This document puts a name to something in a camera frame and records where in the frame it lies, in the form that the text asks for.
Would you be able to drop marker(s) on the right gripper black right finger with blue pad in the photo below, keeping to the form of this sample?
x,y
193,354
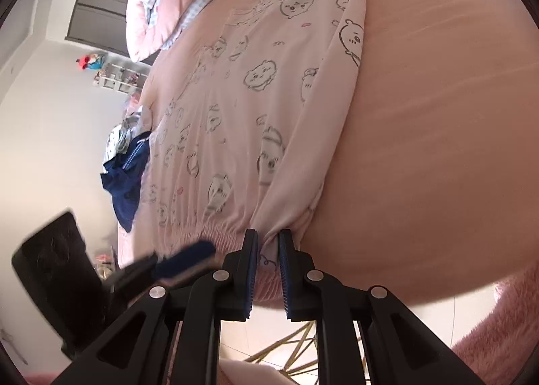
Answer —
x,y
364,336

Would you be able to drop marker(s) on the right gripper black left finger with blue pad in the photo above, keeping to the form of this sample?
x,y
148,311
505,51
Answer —
x,y
170,335

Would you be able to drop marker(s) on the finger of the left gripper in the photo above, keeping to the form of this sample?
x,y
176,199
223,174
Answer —
x,y
185,260
133,279

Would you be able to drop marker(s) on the pink cartoon print pajama pants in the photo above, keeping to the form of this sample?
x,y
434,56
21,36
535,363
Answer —
x,y
248,135

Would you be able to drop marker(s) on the navy blue garment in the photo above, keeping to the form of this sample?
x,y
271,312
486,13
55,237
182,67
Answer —
x,y
122,179

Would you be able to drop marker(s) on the pink fluffy rug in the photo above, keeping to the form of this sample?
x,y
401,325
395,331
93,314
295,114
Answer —
x,y
498,348

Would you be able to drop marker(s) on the white grey patterned garment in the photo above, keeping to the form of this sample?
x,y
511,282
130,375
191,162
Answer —
x,y
133,125

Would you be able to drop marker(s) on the pink bed sheet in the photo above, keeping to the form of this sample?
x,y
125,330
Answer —
x,y
433,187

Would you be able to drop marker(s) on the white shelf rack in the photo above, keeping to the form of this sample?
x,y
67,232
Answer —
x,y
117,76

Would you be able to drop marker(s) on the red blue plush toy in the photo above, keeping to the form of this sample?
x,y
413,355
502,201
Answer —
x,y
91,62

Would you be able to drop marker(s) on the grey door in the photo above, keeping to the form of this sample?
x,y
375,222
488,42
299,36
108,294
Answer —
x,y
100,24

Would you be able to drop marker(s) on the gold wire stand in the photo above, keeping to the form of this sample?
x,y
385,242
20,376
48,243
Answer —
x,y
294,356

